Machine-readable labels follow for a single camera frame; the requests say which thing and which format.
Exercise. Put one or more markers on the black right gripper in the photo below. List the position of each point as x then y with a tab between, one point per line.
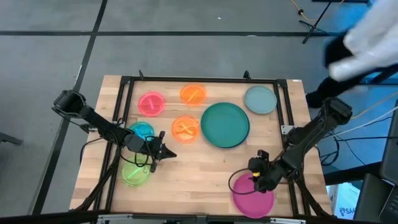
269	174

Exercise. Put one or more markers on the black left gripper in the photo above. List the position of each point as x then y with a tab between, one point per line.
149	146

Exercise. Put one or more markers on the orange plate with cross mark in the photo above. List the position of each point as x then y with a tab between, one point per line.
185	129

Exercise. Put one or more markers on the magenta plastic plate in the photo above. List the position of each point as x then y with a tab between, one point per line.
253	203

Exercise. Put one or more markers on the pink translucent plastic plate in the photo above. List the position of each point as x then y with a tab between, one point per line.
146	109

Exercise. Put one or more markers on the orange plate with stripe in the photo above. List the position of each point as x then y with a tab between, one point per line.
192	95

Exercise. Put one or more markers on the grey-blue plastic plate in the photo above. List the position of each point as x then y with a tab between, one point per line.
260	99

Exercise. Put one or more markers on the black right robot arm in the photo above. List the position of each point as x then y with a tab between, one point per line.
311	130

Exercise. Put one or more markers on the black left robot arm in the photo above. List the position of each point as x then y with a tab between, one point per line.
93	116

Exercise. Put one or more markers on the cyan translucent plastic plate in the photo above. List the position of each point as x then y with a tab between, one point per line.
141	129

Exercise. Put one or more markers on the green translucent plastic plate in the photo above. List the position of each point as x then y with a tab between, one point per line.
133	179

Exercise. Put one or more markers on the large teal plastic plate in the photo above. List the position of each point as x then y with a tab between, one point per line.
225	125

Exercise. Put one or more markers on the white printed box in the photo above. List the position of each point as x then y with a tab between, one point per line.
345	199

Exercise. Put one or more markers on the black metal rig beam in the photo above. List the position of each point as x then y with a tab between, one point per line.
46	217

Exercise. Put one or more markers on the dark monitor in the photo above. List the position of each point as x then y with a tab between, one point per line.
391	149

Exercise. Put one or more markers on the black tripod stand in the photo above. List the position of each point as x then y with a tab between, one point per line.
311	29

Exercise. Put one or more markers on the black floor stand foot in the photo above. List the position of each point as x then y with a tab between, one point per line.
9	139

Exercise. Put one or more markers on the person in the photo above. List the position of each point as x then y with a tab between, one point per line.
373	31

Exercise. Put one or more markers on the silver metal bracket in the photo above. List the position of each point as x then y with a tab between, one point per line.
286	129

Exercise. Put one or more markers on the black metal table frame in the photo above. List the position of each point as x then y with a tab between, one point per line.
202	79

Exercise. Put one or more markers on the dark metal table leg frame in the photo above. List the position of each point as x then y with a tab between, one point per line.
385	74

